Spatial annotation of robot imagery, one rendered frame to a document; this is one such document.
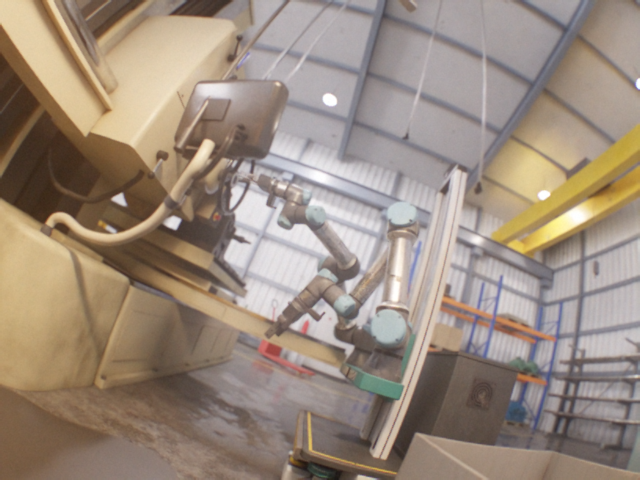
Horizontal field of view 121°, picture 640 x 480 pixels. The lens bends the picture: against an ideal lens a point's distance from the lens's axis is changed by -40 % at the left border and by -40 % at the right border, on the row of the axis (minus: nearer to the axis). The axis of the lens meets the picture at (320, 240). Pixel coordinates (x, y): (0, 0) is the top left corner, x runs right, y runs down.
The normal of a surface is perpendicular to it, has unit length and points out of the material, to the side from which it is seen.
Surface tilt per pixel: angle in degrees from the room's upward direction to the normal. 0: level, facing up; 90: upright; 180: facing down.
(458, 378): 90
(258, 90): 109
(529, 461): 90
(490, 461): 90
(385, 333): 97
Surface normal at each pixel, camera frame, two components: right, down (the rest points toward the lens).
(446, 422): 0.04, -0.33
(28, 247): 0.73, 0.05
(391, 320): -0.36, -0.32
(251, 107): -0.29, -0.09
